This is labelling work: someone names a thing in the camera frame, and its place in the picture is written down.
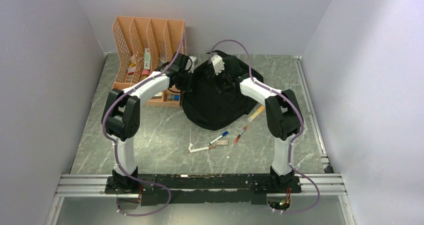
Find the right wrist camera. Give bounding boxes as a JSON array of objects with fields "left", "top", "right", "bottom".
[{"left": 208, "top": 54, "right": 225, "bottom": 76}]

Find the red white staples box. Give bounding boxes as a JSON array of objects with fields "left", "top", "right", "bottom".
[{"left": 127, "top": 63, "right": 136, "bottom": 74}]

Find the black student backpack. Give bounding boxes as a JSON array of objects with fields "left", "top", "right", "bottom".
[{"left": 182, "top": 50, "right": 257, "bottom": 131}]

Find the small brown eraser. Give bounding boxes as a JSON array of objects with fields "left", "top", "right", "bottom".
[{"left": 215, "top": 140, "right": 229, "bottom": 146}]

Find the red pen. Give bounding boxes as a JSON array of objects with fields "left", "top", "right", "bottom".
[{"left": 231, "top": 125, "right": 248, "bottom": 149}]

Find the white brown pen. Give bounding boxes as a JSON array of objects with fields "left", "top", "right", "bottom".
[{"left": 188, "top": 143, "right": 216, "bottom": 154}]

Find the pink crayon tube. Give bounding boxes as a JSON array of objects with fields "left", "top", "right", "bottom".
[{"left": 140, "top": 69, "right": 151, "bottom": 81}]

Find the blue white marker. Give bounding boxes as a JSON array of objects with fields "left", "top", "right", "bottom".
[{"left": 207, "top": 131, "right": 229, "bottom": 146}]

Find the aluminium frame rail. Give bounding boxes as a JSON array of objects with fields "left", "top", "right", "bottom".
[{"left": 55, "top": 173, "right": 347, "bottom": 198}]

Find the peach plastic desk organizer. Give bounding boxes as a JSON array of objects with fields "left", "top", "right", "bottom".
[{"left": 112, "top": 16, "right": 188, "bottom": 90}]

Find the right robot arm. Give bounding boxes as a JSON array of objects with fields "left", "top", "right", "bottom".
[{"left": 223, "top": 74, "right": 304, "bottom": 185}]

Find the yellow highlighter pen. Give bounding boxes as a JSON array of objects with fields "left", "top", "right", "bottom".
[{"left": 247, "top": 105, "right": 265, "bottom": 123}]

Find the blue cap item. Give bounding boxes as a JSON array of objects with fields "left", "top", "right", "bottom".
[{"left": 166, "top": 94, "right": 180, "bottom": 101}]

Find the teal stationery box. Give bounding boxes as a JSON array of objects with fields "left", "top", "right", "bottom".
[{"left": 143, "top": 48, "right": 152, "bottom": 71}]

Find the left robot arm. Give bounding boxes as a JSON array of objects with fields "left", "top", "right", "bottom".
[{"left": 101, "top": 53, "right": 196, "bottom": 191}]

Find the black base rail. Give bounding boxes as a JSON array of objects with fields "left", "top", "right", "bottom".
[{"left": 104, "top": 172, "right": 302, "bottom": 206}]

